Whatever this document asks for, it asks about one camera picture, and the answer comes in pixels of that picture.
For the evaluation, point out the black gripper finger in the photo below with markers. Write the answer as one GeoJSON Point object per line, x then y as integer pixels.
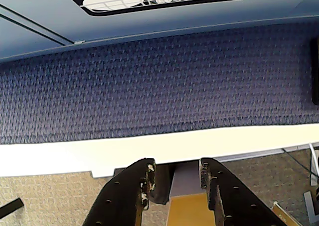
{"type": "Point", "coordinates": [119, 198]}
{"type": "Point", "coordinates": [236, 203]}

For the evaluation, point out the cabinet door with dishwasher sticker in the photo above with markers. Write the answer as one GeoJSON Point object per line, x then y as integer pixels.
{"type": "Point", "coordinates": [174, 19]}

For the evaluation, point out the dark rounded leg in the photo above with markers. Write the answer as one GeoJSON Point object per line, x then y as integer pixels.
{"type": "Point", "coordinates": [162, 186]}

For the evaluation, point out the yellow wooden board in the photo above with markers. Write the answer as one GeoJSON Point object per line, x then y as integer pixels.
{"type": "Point", "coordinates": [187, 211]}

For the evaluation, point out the tan cardboard piece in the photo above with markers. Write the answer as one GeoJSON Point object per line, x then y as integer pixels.
{"type": "Point", "coordinates": [291, 217]}

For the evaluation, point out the black flat strip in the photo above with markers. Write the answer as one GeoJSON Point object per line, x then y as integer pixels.
{"type": "Point", "coordinates": [12, 206]}

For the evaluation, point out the dark blue textured mat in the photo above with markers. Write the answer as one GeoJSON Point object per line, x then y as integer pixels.
{"type": "Point", "coordinates": [154, 86]}

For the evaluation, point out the light blue toy kitchen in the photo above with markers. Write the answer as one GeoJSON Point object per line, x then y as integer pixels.
{"type": "Point", "coordinates": [15, 41]}

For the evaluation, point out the white angled bracket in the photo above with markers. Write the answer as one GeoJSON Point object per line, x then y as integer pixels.
{"type": "Point", "coordinates": [308, 201]}

